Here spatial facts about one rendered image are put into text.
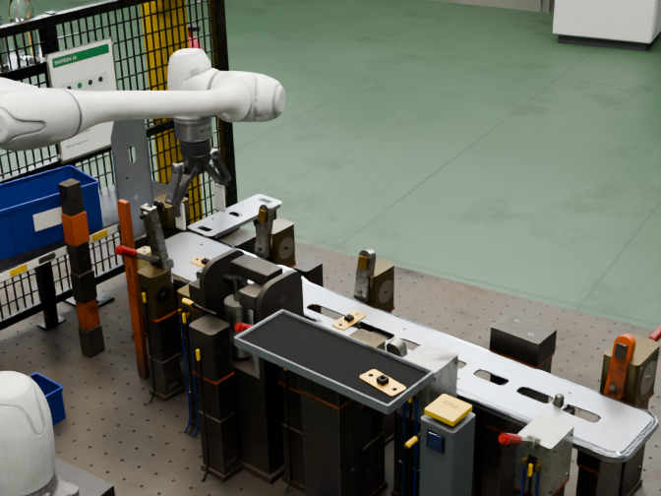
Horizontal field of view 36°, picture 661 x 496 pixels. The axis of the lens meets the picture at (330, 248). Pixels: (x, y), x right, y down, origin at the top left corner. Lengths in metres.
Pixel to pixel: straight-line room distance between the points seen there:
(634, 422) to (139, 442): 1.14
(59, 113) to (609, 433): 1.19
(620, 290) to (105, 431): 2.72
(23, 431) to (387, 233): 3.26
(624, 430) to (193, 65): 1.21
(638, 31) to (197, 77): 6.21
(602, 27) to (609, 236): 3.44
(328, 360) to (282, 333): 0.13
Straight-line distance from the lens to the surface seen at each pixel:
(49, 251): 2.72
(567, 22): 8.43
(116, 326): 3.00
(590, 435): 2.03
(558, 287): 4.65
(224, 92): 2.27
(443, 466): 1.81
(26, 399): 2.07
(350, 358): 1.90
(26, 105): 1.95
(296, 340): 1.97
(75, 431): 2.60
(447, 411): 1.77
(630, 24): 8.32
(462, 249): 4.94
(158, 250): 2.48
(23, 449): 2.09
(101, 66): 2.98
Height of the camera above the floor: 2.18
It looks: 26 degrees down
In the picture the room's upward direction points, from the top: 1 degrees counter-clockwise
